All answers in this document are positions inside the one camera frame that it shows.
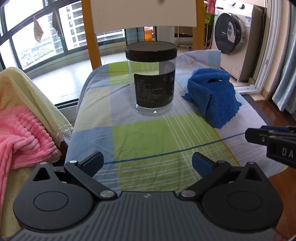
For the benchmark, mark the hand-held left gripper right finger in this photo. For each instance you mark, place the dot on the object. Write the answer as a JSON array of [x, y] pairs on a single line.
[[201, 162]]

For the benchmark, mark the pale yellow towel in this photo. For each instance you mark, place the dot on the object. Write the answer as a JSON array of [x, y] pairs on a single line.
[[27, 92]]

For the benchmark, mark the white sliding door frame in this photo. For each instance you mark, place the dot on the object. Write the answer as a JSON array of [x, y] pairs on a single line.
[[274, 34]]

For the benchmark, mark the metal rack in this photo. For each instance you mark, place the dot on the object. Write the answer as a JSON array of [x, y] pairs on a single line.
[[185, 42]]

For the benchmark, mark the black window frame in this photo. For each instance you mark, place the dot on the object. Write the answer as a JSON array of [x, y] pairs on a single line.
[[61, 49]]

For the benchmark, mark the blue towel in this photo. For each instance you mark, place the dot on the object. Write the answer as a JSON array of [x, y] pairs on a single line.
[[212, 97]]

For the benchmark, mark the clear jar with black lid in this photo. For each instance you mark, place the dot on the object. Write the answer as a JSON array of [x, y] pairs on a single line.
[[151, 92]]

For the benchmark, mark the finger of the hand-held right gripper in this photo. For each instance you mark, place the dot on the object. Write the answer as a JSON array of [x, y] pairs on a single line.
[[279, 129], [255, 137]]

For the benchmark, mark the beige washing machine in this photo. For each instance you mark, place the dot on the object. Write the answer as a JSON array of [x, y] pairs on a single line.
[[242, 34]]

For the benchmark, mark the pink fluffy towel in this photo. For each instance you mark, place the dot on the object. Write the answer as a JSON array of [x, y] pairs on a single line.
[[20, 134]]

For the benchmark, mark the wooden chair with white back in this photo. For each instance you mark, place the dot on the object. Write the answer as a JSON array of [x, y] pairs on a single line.
[[138, 14]]

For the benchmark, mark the checked bed sheet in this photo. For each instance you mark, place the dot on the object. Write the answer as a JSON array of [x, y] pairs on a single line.
[[138, 139]]

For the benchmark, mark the grey hanging cloth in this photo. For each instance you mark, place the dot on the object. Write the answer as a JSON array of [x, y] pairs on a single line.
[[57, 23]]

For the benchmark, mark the grey blue curtain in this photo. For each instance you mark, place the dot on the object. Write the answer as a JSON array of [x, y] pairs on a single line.
[[286, 69]]

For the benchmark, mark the orange bucket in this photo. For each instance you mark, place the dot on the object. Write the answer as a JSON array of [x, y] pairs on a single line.
[[148, 34]]

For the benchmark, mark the grey door mat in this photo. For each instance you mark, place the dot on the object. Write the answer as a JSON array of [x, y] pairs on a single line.
[[259, 109]]

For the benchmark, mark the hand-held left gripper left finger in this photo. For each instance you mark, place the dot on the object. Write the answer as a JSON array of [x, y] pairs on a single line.
[[93, 162]]

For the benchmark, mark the patterned hanging cloth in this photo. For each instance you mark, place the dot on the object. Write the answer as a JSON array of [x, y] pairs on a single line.
[[38, 31]]

